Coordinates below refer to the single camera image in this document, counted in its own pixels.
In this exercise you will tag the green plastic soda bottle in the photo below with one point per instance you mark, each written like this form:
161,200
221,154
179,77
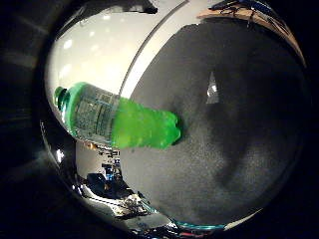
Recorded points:
133,122

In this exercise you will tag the wooden board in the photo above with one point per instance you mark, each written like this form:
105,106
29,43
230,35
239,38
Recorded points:
265,20

